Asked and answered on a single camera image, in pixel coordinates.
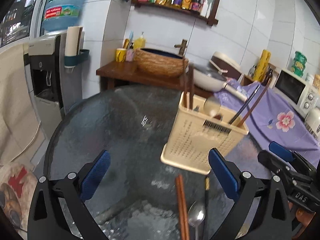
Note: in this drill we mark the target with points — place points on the yellow roll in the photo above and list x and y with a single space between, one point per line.
262 66

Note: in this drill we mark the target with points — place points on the cream pot with lid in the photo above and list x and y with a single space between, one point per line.
212 81

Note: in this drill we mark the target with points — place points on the woven pattern basin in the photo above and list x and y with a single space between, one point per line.
160 63

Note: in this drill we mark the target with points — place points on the yellow mug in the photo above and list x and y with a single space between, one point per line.
121 54

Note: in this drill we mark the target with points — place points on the purple floral cloth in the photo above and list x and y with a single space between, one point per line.
273 119

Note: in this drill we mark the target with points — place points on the white microwave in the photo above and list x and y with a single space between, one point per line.
301 95

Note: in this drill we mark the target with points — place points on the blue water jug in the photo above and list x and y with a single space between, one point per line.
61 14

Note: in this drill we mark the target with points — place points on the wooden wall shelf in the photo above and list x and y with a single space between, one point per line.
180 0

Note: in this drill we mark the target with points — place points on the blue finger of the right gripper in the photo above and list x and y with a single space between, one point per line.
281 152
273 163

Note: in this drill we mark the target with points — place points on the black gold-tip chopstick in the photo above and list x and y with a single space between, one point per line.
206 201

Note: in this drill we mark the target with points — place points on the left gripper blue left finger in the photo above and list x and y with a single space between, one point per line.
91 175

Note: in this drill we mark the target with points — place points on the brown white rice cooker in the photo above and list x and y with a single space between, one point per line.
225 65

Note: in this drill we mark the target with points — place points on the wooden handle metal spoon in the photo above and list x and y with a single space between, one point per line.
218 117

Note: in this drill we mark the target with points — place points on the yellow oil bottle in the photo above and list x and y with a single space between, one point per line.
185 4

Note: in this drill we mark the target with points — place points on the brass faucet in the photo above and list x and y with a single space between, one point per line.
182 47

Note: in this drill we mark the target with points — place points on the translucent plastic spoon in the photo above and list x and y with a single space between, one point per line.
211 106

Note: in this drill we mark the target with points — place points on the dark soy sauce bottle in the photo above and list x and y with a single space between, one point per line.
196 5

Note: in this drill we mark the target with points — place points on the round glass table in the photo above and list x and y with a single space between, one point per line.
136 199

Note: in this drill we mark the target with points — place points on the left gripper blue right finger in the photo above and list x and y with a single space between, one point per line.
225 172

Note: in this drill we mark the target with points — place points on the green stacked containers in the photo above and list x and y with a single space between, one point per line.
298 65

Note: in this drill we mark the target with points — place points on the brown glass bottle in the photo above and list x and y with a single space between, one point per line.
268 76

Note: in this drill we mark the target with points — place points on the cream plastic utensil holder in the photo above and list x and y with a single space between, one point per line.
194 133

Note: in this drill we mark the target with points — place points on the round printed stool cushion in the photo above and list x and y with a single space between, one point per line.
17 188

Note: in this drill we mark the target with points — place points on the yellow soap bottle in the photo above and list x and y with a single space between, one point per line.
139 42

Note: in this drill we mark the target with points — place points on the white kettle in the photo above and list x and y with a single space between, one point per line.
312 122

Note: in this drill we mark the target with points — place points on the right hand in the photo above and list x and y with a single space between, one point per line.
310 225

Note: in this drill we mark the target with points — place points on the wooden counter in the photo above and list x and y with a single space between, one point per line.
122 73

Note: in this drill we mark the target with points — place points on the steel spoon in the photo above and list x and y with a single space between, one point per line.
196 216

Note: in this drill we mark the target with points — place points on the paper cup stack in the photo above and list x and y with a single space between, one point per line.
72 47

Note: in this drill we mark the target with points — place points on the water dispenser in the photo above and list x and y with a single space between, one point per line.
56 88

